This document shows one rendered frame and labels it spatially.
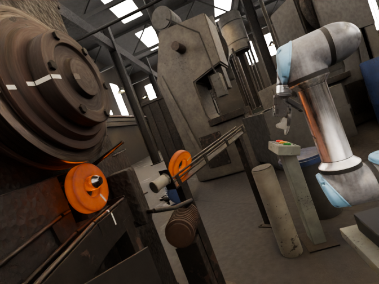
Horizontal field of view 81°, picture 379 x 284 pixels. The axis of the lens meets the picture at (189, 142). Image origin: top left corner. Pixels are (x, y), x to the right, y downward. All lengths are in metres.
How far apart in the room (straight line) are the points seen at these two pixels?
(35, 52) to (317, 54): 0.73
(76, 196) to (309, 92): 0.74
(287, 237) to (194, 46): 2.72
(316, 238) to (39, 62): 1.47
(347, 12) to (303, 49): 3.35
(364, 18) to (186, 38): 2.46
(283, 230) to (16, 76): 1.31
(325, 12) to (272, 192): 2.98
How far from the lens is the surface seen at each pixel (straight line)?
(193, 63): 3.38
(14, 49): 0.69
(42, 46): 0.68
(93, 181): 0.74
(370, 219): 1.00
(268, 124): 2.62
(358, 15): 4.21
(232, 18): 9.73
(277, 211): 1.35
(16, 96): 0.64
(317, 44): 0.77
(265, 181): 1.28
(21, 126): 0.63
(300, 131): 2.80
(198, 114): 3.33
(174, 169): 1.11
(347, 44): 0.79
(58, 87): 0.64
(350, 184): 0.80
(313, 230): 1.50
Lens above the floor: 0.86
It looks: 3 degrees down
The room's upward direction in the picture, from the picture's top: 21 degrees counter-clockwise
